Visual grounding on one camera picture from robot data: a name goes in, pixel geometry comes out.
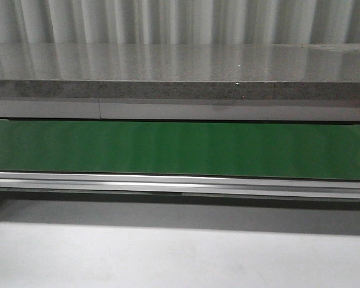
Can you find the white curtain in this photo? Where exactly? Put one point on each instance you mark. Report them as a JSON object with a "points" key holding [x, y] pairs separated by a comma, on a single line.
{"points": [[180, 22]]}

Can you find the grey granite counter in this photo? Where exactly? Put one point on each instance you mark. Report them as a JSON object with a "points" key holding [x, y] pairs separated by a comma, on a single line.
{"points": [[250, 82]]}

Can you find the green conveyor belt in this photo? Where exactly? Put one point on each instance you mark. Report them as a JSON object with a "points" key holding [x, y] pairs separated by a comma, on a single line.
{"points": [[298, 160]]}

